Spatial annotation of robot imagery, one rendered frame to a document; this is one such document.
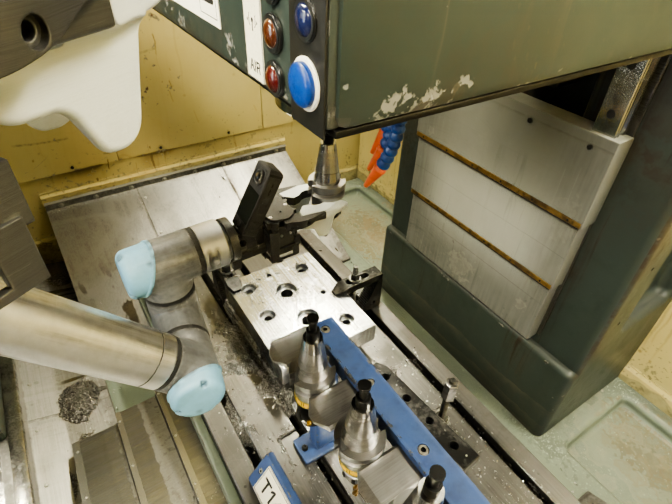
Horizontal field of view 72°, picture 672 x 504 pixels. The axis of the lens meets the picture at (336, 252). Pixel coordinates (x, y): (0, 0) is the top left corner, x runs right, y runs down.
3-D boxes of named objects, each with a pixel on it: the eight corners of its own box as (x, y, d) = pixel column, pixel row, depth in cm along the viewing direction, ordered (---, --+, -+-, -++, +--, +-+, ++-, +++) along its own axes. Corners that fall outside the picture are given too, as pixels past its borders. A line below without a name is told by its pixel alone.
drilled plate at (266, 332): (283, 385, 93) (282, 370, 90) (226, 298, 112) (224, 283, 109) (374, 339, 104) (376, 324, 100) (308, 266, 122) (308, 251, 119)
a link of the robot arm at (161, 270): (122, 284, 70) (106, 240, 65) (192, 259, 75) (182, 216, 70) (137, 316, 65) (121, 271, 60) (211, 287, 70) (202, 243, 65)
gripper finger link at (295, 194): (315, 202, 87) (279, 223, 81) (315, 174, 83) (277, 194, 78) (327, 209, 85) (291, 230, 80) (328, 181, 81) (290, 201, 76)
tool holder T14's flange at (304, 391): (342, 389, 63) (343, 377, 61) (303, 408, 61) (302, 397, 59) (320, 356, 67) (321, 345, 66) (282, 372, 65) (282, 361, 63)
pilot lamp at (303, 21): (309, 43, 29) (309, 3, 27) (292, 34, 30) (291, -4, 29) (317, 42, 29) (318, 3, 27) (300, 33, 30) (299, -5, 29)
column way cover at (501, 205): (526, 345, 109) (619, 144, 76) (399, 239, 139) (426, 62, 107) (540, 337, 111) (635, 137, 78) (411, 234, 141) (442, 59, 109)
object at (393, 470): (375, 519, 50) (376, 516, 49) (348, 477, 53) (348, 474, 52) (425, 484, 53) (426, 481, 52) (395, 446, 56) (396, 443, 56)
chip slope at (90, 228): (113, 403, 124) (83, 340, 108) (69, 264, 167) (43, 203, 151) (377, 286, 164) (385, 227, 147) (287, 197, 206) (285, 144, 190)
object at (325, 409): (322, 437, 57) (322, 434, 56) (300, 405, 60) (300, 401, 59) (368, 410, 60) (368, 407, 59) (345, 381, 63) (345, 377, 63)
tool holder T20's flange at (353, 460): (394, 456, 56) (396, 445, 54) (350, 479, 54) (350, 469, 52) (367, 413, 60) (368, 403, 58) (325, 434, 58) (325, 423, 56)
